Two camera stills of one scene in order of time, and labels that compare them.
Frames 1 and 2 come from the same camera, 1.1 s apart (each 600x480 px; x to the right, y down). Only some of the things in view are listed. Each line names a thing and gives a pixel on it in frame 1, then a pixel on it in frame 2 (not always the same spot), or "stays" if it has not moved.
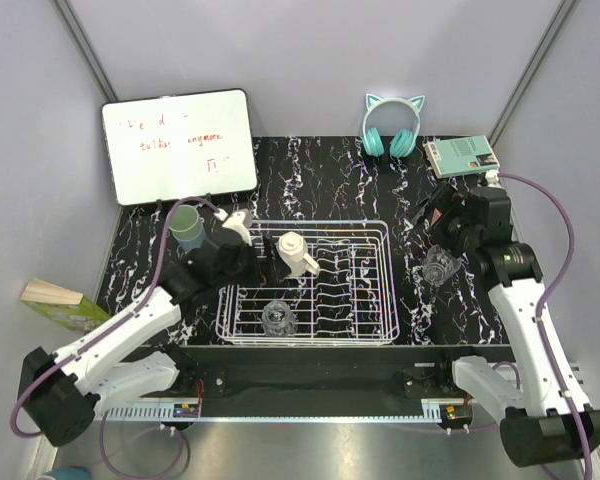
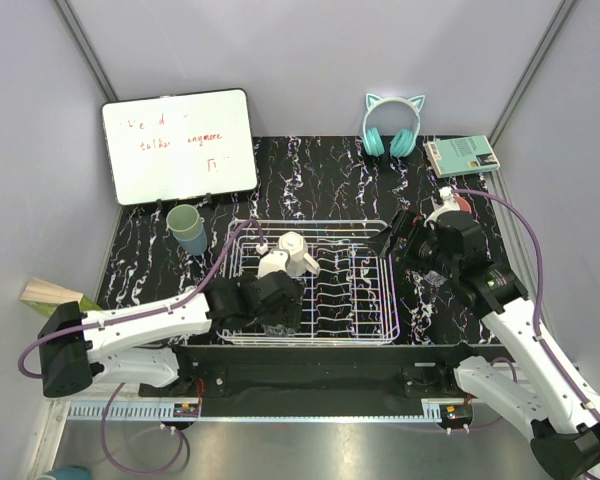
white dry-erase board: x=180 y=146 stays
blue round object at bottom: x=73 y=472 stays
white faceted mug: x=292 y=251 stays
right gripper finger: x=445 y=194 -> x=380 y=239
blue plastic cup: x=195 y=244 stays
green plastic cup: x=185 y=223 stays
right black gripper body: x=455 y=234 -> x=421 y=251
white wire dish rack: x=352 y=301 stays
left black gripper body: x=245 y=272 -> x=287 y=315
